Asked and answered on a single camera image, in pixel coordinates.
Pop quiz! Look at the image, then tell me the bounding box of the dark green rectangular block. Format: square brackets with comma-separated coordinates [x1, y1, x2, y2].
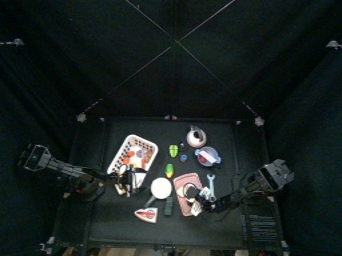
[163, 196, 175, 217]

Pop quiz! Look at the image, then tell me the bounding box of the white toy kettle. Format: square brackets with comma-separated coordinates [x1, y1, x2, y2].
[186, 124, 209, 149]

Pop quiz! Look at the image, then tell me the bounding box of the brown toy food piece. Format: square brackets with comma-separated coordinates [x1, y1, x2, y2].
[142, 150, 154, 165]

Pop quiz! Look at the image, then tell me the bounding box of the lime green toy vegetable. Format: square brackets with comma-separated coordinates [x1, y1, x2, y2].
[169, 143, 181, 159]

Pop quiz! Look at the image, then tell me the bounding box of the green yellow toy corn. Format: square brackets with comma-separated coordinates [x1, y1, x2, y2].
[165, 162, 177, 180]

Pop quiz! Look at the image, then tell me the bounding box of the white label sticker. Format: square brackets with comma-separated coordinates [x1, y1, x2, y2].
[246, 213, 276, 247]

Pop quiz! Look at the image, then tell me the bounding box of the pink cutting board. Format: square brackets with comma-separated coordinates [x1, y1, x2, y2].
[173, 171, 207, 218]

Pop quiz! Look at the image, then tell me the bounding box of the white plastic basket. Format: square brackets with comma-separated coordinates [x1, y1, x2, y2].
[106, 133, 161, 190]

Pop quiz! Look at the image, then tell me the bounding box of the thin white cord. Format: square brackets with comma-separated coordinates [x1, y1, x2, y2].
[125, 0, 260, 118]
[81, 0, 237, 116]

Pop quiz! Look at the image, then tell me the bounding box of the toy watermelon slice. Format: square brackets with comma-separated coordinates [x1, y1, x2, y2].
[134, 206, 159, 225]

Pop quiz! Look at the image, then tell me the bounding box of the blue toy wrench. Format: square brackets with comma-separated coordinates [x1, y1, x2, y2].
[206, 173, 218, 203]

